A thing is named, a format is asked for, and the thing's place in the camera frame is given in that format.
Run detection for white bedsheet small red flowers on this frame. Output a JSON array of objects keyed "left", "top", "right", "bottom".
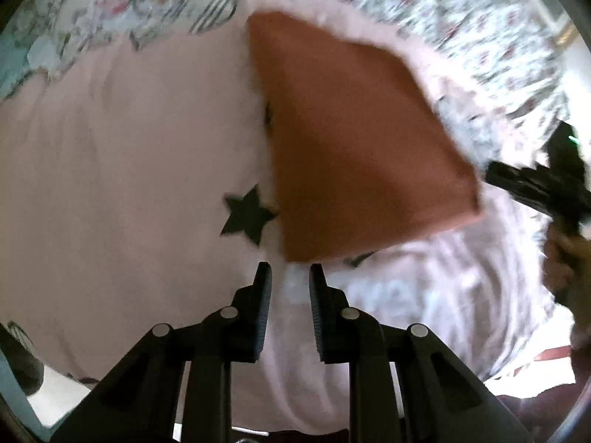
[{"left": 208, "top": 0, "right": 575, "bottom": 162}]

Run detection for rust knit sweater flower patch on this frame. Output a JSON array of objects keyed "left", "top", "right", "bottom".
[{"left": 247, "top": 10, "right": 485, "bottom": 264}]

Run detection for teal quilt with large roses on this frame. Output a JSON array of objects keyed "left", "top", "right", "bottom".
[{"left": 0, "top": 0, "right": 241, "bottom": 102}]

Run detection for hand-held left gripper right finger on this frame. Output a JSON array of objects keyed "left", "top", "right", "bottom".
[{"left": 308, "top": 263, "right": 536, "bottom": 443}]

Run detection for maroon cloth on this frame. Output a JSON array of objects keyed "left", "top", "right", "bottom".
[{"left": 495, "top": 381, "right": 585, "bottom": 443}]

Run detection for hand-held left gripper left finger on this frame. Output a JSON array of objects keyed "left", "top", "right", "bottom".
[{"left": 50, "top": 262, "right": 273, "bottom": 443}]

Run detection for person's right hand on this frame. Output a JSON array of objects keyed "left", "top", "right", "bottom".
[{"left": 542, "top": 220, "right": 591, "bottom": 352}]

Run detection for pink blanket with black stars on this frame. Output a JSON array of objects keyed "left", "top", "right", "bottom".
[{"left": 0, "top": 0, "right": 575, "bottom": 437}]

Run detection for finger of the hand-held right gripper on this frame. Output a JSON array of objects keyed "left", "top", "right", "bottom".
[{"left": 485, "top": 161, "right": 552, "bottom": 215}]

